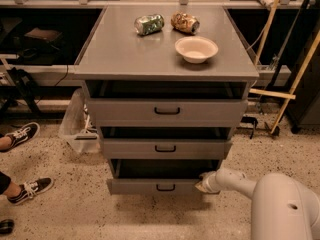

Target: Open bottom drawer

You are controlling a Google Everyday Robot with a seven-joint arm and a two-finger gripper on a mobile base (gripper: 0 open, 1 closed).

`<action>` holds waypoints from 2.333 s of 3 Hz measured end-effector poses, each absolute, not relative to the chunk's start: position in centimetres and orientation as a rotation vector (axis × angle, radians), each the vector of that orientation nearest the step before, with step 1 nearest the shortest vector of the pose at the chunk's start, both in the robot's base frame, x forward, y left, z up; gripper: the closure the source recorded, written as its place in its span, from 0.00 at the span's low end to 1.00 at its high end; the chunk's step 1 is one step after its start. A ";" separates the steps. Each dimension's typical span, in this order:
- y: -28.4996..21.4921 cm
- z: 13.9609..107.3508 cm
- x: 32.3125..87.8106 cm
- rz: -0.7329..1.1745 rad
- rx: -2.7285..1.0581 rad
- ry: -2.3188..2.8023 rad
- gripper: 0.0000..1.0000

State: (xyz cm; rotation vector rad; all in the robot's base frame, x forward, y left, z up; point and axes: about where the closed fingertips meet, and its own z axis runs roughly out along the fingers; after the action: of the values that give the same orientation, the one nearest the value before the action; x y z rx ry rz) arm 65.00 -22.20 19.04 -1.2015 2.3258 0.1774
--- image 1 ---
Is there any crushed brown soda can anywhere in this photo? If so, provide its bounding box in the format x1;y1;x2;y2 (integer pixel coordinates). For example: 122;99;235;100
171;11;200;35

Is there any grey middle drawer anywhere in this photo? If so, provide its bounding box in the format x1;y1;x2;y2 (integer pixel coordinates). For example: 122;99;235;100
101;139;232;160

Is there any grey top drawer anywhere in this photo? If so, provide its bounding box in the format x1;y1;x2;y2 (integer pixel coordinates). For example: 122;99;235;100
87;99;248;127

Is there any clear plastic bag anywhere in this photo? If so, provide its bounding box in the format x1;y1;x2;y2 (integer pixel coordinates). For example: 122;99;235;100
58;88;100;154

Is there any black white sneaker lower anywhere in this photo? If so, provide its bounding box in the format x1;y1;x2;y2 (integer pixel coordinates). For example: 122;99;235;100
7;178;53;205

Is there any black folding stand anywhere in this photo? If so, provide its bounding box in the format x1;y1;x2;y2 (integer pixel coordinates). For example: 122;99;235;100
0;67;41;116

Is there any grey drawer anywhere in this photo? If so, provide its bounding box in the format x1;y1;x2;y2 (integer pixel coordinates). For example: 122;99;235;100
87;99;248;127
101;139;232;160
107;159;220;195

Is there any grey bottom drawer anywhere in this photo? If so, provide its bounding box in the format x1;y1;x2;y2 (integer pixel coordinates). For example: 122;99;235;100
107;159;220;195

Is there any black white sneaker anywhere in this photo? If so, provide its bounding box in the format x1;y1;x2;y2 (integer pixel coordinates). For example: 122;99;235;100
0;122;40;152
7;178;53;205

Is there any black white sneaker upper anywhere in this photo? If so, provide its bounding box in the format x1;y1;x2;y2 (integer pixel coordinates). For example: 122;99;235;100
0;122;40;152

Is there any wooden easel frame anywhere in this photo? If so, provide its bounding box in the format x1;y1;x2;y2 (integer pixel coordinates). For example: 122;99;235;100
249;0;320;136

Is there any crushed green soda can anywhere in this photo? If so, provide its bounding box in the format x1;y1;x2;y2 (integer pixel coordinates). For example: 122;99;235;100
134;14;164;36

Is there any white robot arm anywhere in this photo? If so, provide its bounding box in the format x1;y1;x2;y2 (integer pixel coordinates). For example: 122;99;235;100
195;168;320;240

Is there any white paper bowl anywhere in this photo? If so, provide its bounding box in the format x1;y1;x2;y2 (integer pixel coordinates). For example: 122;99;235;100
175;36;219;64

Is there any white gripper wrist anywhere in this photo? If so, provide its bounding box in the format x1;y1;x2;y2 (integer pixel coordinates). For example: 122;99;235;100
195;171;221;194

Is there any brown box on shelf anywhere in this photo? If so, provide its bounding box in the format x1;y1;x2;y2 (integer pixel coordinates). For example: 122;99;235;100
24;28;62;44

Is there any black floor clamp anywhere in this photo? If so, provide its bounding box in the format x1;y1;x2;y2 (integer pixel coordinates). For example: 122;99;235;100
239;116;258;139

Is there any grey drawer cabinet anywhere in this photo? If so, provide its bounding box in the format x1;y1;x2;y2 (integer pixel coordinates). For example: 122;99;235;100
73;5;260;187

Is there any black shoe tip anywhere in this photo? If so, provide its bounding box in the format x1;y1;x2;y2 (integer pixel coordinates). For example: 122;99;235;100
0;219;14;235

